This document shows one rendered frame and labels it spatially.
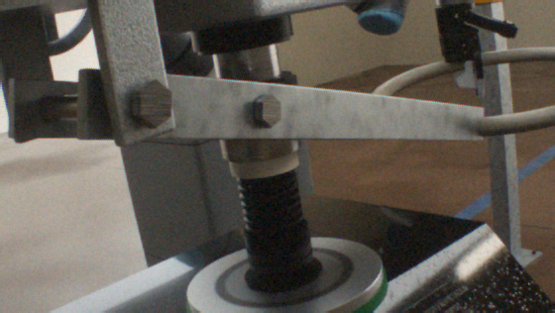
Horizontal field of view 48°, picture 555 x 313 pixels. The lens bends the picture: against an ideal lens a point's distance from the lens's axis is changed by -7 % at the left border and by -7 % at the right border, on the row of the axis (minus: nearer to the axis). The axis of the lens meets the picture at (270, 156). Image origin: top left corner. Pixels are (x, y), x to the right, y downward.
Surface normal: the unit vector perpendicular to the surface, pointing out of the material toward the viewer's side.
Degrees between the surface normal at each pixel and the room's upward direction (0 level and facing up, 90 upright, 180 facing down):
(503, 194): 90
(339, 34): 90
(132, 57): 90
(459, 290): 45
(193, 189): 90
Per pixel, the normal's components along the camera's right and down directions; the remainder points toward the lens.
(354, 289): -0.16, -0.96
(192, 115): 0.76, 0.04
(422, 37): -0.71, 0.28
